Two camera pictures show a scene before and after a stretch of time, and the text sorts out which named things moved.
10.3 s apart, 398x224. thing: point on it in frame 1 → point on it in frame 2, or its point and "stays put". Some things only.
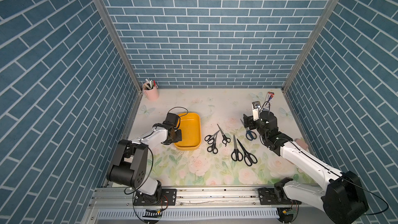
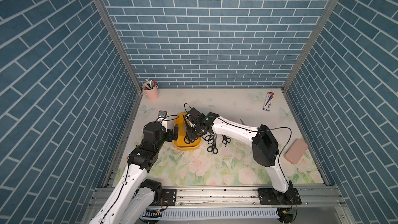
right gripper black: (249, 121) → (190, 135)
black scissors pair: (213, 148) stays put
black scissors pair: (210, 138) stays put
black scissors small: (225, 139) stays put
